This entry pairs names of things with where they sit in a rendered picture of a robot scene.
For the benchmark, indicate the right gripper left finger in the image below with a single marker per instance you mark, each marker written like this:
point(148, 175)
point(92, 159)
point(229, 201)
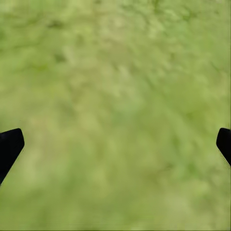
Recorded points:
point(11, 144)

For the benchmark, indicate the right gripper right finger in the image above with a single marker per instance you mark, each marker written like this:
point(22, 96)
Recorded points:
point(224, 143)

